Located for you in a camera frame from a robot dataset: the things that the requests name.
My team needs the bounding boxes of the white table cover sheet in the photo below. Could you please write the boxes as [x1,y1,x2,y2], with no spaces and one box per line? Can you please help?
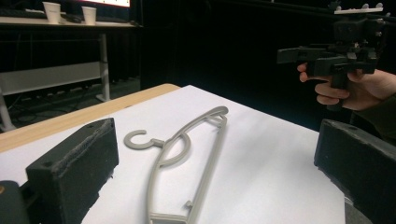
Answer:
[0,84,347,224]

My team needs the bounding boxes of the black curtain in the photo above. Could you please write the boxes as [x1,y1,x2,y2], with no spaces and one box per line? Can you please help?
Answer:
[139,0,396,132]

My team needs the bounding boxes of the black keyboard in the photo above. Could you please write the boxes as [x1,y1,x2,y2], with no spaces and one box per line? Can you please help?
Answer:
[0,7,47,20]

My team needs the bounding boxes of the computer monitor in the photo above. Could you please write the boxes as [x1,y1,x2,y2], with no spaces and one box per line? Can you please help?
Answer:
[74,0,132,8]

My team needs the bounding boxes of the white metal-legged desk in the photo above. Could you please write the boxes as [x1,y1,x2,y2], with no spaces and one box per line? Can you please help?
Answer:
[0,14,142,133]

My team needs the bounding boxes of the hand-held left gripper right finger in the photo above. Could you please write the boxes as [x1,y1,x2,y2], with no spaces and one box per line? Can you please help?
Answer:
[313,119,396,224]

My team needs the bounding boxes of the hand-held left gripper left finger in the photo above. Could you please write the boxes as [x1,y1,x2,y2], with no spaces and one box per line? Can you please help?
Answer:
[25,117,120,224]

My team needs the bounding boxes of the cables on floor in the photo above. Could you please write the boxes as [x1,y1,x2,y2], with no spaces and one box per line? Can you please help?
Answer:
[7,88,106,124]

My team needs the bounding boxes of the grey plastic clothes hanger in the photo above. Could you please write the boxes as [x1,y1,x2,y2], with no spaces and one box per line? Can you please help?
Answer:
[123,105,230,224]

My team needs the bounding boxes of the white paper cup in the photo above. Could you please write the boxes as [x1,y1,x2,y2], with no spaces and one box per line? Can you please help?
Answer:
[81,6,98,26]
[42,1,63,25]

